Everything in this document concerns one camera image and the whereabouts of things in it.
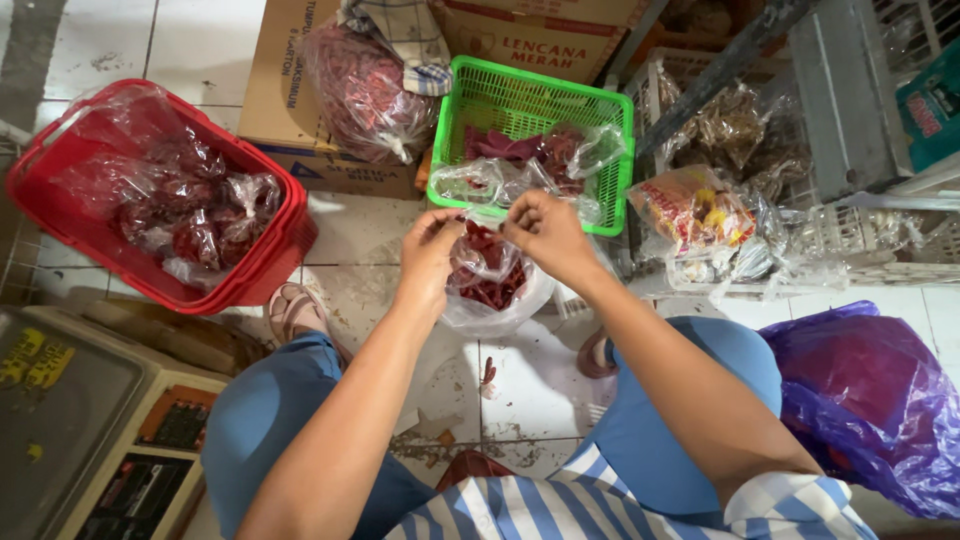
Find pile of small chili bags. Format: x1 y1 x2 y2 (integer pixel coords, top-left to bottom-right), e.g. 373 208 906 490
112 171 285 292

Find person's sandal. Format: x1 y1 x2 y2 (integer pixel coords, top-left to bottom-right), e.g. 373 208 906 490
266 282 354 369
575 326 618 381

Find clear bag with red chilies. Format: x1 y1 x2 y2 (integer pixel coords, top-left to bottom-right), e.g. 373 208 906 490
461 122 628 198

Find brown cardboard box red print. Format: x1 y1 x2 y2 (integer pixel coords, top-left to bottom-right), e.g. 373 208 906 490
431 0 654 87

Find person's left sandal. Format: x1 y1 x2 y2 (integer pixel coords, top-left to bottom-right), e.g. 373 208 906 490
266 282 354 369

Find bags of brown dried spices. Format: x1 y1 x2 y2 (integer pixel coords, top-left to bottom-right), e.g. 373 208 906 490
660 78 813 200

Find flat clear plastic bag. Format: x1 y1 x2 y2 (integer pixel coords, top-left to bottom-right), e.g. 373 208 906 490
430 157 541 213

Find purple plastic bag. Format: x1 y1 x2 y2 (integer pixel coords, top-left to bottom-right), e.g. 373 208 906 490
759 300 960 521

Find person's right hand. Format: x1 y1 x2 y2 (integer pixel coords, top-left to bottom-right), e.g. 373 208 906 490
498 189 603 285

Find grey metal rack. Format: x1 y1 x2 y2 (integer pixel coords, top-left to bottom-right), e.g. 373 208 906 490
633 0 960 205

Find white plastic crate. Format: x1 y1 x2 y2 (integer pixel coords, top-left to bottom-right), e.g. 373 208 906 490
621 46 960 295

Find checkered cloth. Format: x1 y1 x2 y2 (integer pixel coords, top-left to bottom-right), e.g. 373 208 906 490
336 0 455 97

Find large bag of dried chilies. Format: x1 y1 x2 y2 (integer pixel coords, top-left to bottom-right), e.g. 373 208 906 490
300 22 444 166

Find brown stool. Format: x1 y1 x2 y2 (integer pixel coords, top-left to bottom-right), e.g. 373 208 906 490
435 449 519 494

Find large crumpled clear plastic bag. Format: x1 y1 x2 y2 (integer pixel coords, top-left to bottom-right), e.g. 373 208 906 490
51 82 226 222

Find person's left leg blue trousers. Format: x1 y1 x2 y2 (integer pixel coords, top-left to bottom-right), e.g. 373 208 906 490
200 330 438 540

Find blue white striped shirt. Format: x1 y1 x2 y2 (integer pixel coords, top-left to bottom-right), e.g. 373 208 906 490
382 442 879 540

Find weighing scale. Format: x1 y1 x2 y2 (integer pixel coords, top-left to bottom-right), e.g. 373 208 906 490
0 305 231 540

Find person's leg blue trousers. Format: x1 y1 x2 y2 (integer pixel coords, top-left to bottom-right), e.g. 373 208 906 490
570 315 786 528
200 330 438 540

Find person's right leg blue trousers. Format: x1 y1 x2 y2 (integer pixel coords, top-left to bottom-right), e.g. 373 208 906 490
570 315 786 528

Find person's left hand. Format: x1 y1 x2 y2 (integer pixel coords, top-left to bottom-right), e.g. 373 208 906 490
395 207 470 303

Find green plastic basket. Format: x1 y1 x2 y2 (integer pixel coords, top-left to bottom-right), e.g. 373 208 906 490
426 54 636 238

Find brown cardboard box blue print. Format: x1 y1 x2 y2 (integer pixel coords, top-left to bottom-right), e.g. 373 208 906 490
237 0 423 201

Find brown cardboard piece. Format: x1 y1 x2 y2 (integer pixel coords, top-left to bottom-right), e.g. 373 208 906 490
81 298 271 376

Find red plastic basket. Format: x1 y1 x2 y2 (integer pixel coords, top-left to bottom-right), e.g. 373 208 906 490
6 78 320 316

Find person's right sandal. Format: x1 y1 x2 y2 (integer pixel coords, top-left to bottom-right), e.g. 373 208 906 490
575 326 618 381

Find orange yellow snack packet bag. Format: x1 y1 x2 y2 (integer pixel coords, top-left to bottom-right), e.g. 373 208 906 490
626 165 759 260

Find clear bag of dried chilies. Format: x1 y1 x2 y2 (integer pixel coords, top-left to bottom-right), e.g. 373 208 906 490
437 213 558 340

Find green packet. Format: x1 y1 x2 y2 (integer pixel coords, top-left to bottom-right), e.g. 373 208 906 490
895 39 960 174

